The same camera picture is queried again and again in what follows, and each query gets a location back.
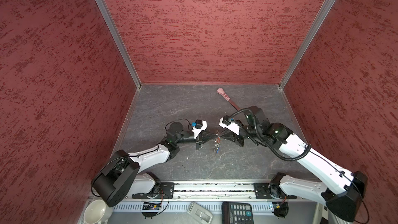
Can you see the white mug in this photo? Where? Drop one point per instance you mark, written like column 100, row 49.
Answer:
column 97, row 212

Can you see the grey plastic device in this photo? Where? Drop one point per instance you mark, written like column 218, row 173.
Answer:
column 199, row 213

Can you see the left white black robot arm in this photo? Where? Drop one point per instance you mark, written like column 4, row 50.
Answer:
column 122, row 176

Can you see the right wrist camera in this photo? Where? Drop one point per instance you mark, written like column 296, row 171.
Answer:
column 225, row 122

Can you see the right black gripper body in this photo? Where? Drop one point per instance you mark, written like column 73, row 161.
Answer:
column 239, row 138

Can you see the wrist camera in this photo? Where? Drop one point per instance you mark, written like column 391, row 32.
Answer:
column 225, row 122
column 198, row 126

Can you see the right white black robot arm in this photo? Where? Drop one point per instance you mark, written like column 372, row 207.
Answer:
column 339, row 189

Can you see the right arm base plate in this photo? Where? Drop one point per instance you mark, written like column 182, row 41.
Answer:
column 266, row 192

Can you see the aluminium front rail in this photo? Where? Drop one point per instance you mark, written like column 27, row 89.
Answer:
column 214, row 189

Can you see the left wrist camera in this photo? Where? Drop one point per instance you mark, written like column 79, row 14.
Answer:
column 198, row 126

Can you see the left aluminium corner post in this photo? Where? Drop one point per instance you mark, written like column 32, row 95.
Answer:
column 119, row 42

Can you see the pink handled knife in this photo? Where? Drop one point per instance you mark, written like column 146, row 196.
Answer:
column 221, row 92

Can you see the black calculator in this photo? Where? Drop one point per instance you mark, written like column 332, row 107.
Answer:
column 237, row 213

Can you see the aluminium corner post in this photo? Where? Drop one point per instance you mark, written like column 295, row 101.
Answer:
column 315, row 26
column 119, row 42

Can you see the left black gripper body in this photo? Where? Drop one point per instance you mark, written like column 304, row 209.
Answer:
column 198, row 141

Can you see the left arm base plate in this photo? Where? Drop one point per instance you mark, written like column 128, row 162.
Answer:
column 164, row 190

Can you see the right aluminium corner post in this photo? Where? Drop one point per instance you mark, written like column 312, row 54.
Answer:
column 315, row 26

